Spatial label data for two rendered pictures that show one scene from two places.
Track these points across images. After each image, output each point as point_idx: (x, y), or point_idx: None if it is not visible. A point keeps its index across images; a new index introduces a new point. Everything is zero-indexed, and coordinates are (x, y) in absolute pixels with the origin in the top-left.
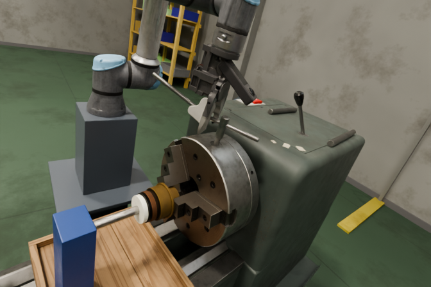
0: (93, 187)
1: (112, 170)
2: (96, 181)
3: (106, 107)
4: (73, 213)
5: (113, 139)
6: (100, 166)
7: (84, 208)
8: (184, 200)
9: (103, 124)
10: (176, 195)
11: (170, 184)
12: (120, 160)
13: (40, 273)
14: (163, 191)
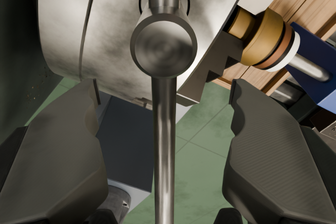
0: (150, 111)
1: (130, 117)
2: (147, 115)
3: (117, 205)
4: (335, 104)
5: (122, 152)
6: (142, 128)
7: (324, 100)
8: None
9: (131, 180)
10: (243, 16)
11: (235, 40)
12: (119, 122)
13: (285, 76)
14: (262, 39)
